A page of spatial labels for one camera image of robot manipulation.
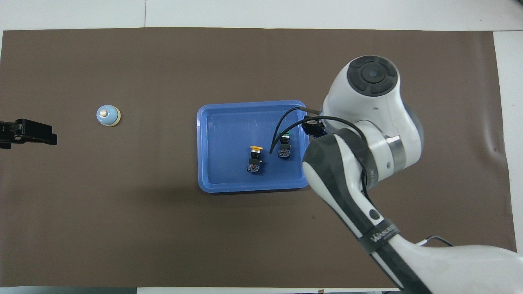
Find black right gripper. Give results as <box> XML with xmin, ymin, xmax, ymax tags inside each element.
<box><xmin>302</xmin><ymin>118</ymin><xmax>328</xmax><ymax>139</ymax></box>

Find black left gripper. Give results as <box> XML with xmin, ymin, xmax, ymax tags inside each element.
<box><xmin>0</xmin><ymin>119</ymin><xmax>58</xmax><ymax>149</ymax></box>

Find green push button switch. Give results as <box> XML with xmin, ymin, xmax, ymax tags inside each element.
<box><xmin>278</xmin><ymin>131</ymin><xmax>293</xmax><ymax>159</ymax></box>

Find yellow push button switch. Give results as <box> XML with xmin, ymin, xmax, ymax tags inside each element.
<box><xmin>247</xmin><ymin>145</ymin><xmax>264</xmax><ymax>174</ymax></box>

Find light blue service bell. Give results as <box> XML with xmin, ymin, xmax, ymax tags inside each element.
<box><xmin>96</xmin><ymin>105</ymin><xmax>121</xmax><ymax>127</ymax></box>

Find blue plastic tray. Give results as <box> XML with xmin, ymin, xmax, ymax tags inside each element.
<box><xmin>197</xmin><ymin>100</ymin><xmax>312</xmax><ymax>193</ymax></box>

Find brown table mat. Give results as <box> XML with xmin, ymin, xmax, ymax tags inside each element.
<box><xmin>0</xmin><ymin>27</ymin><xmax>517</xmax><ymax>287</ymax></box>

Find thin black white cable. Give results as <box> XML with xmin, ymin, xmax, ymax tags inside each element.
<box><xmin>416</xmin><ymin>236</ymin><xmax>455</xmax><ymax>248</ymax></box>

